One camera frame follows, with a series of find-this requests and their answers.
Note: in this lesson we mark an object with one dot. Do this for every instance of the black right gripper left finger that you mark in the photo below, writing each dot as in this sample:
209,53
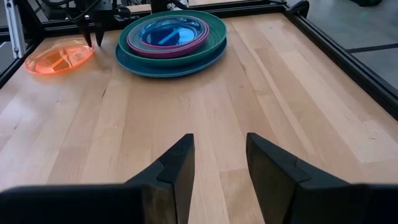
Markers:
168,189

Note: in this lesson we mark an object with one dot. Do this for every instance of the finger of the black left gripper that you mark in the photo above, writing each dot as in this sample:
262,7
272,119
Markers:
87,35
99,35

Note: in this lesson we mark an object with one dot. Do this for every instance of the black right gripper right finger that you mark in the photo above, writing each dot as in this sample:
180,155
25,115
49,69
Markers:
280,186

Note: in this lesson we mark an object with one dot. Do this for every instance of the small blue translucent plate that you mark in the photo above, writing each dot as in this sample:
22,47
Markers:
171,32

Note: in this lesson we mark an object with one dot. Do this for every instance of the pink opaque plastic plate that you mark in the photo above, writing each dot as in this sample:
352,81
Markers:
174,53

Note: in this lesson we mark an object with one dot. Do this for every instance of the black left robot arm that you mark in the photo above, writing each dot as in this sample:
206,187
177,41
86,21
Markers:
159,5

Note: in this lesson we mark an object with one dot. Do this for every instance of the orange translucent plastic plate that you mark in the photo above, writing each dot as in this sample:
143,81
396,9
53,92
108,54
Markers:
59,60

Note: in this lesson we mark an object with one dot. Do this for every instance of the large blue opaque plate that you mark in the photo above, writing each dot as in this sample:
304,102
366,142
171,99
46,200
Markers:
143,70

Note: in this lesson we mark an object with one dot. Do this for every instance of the green opaque plastic plate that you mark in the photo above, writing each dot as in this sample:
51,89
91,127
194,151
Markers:
214,34

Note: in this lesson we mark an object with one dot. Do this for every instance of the black corner clamp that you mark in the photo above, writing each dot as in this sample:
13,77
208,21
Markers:
300,7

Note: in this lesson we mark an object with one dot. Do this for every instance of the aluminium frame post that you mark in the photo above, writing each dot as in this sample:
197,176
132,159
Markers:
15,29

